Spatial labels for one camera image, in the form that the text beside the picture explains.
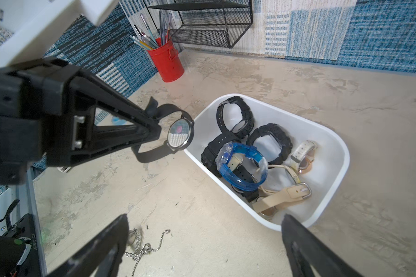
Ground black chunky digital watch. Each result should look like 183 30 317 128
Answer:
216 96 255 140

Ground beige strap triangular watch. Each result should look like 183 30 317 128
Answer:
252 182 312 218

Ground pens in red cup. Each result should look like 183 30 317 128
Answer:
128 9 165 50

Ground black round digital watch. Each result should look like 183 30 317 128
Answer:
201 131 240 178

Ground black leather strap watch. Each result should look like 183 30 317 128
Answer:
132 97 195 163

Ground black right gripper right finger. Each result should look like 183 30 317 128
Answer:
281 214 361 277

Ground beige strap slim watch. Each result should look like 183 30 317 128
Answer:
261 165 302 193

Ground translucent blue plastic watch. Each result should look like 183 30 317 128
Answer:
215 142 268 191

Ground black rugged sports watch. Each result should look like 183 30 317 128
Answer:
245 122 294 166

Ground black wire mesh shelf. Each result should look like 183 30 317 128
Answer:
147 1 253 48

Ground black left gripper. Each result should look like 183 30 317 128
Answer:
0 58 161 185

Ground red metal pen cup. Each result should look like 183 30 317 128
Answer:
148 38 184 83

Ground silver chain pocket watch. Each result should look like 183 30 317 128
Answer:
123 229 171 277

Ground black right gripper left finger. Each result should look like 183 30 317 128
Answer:
48 214 129 277

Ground white strap rose-gold watch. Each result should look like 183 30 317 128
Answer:
290 140 317 174

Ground small black strap watch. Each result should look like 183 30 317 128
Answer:
231 166 259 203

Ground white plastic storage box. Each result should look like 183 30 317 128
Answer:
184 94 350 232

